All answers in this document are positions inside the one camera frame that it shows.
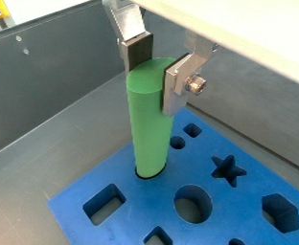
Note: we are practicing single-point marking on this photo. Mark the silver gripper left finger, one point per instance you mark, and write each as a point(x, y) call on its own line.
point(134, 40)

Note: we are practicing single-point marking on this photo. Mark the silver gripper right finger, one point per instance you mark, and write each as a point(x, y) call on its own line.
point(181, 77)

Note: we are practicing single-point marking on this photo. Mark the green oval peg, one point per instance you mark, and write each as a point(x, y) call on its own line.
point(151, 124)

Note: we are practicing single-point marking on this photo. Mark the blue foam shape board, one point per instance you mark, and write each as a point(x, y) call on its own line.
point(216, 197)

